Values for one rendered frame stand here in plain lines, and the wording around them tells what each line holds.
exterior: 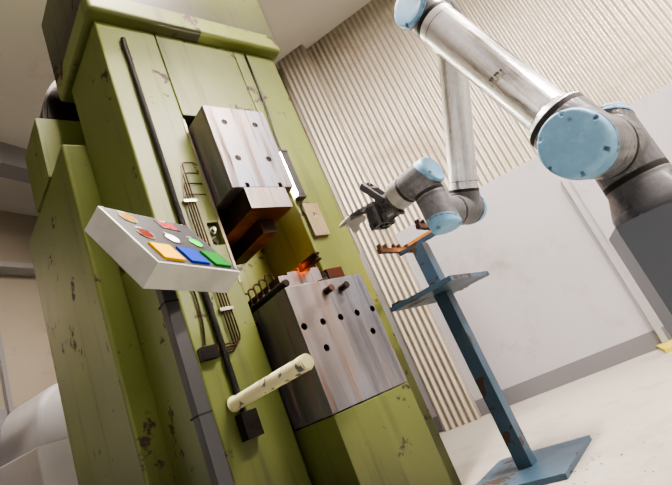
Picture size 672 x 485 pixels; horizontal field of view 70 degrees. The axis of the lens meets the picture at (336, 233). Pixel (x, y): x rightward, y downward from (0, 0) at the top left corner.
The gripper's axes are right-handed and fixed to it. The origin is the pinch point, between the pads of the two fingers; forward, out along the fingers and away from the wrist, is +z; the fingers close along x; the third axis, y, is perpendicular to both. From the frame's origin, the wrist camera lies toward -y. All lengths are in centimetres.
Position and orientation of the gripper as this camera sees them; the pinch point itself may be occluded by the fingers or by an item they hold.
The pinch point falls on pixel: (354, 224)
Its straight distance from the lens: 163.1
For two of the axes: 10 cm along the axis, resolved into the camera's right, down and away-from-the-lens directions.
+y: 3.8, 8.7, -3.1
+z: -5.7, 4.9, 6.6
